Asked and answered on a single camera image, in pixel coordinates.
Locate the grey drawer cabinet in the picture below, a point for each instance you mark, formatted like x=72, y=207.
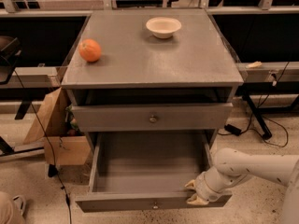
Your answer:
x=137, y=68

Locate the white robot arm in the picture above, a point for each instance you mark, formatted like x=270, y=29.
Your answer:
x=232, y=167

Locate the small yellow foam piece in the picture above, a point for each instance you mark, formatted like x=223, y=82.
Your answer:
x=254, y=65

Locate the black table leg right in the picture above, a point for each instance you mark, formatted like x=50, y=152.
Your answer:
x=254, y=109

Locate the white paper bowl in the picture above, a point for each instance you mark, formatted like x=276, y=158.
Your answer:
x=163, y=27

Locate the grey top drawer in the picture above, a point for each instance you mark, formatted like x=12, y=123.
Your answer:
x=112, y=118

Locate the orange fruit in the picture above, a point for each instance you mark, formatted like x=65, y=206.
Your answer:
x=89, y=50

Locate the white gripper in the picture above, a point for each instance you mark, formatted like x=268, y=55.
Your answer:
x=203, y=187

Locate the brown cardboard box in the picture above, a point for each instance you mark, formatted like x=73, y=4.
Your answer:
x=50, y=128

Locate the black chair left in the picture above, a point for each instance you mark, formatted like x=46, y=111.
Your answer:
x=10, y=50

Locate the grey drawer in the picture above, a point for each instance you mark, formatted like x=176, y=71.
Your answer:
x=144, y=170
x=112, y=118

